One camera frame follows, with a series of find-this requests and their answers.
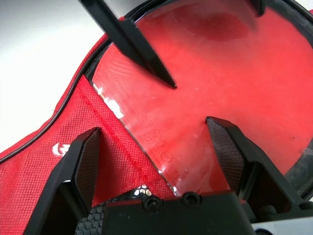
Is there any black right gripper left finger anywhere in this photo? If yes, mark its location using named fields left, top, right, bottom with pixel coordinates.
left=23, top=126, right=102, bottom=235

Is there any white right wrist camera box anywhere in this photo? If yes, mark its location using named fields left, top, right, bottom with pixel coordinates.
left=250, top=215, right=313, bottom=235

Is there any red black paddle case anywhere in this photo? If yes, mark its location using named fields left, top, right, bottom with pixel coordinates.
left=0, top=0, right=313, bottom=235

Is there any red ping-pong paddle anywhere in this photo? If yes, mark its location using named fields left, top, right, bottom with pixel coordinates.
left=91, top=3, right=313, bottom=196

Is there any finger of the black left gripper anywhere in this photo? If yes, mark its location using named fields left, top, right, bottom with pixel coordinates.
left=79, top=0, right=177, bottom=89
left=250, top=0, right=268, bottom=17

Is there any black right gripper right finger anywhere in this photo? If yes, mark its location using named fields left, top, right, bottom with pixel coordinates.
left=205, top=116, right=313, bottom=216

